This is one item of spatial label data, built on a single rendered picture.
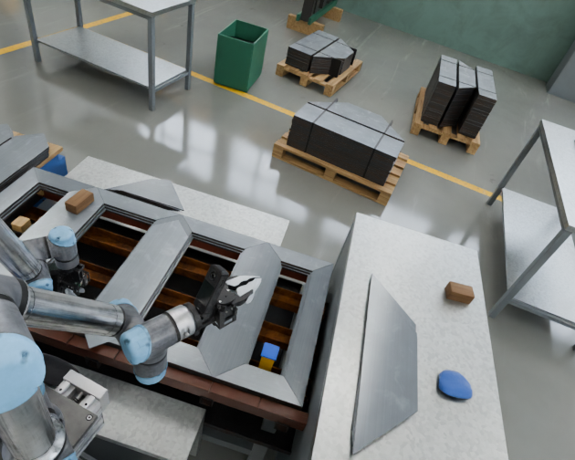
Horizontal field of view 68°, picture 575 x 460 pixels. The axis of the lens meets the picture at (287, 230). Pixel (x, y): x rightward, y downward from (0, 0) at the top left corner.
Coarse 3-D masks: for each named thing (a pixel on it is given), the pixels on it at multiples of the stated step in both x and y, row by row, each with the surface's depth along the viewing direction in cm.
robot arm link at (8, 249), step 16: (0, 224) 111; (0, 240) 112; (16, 240) 117; (0, 256) 115; (16, 256) 118; (32, 256) 124; (16, 272) 121; (32, 272) 124; (48, 272) 132; (48, 288) 129
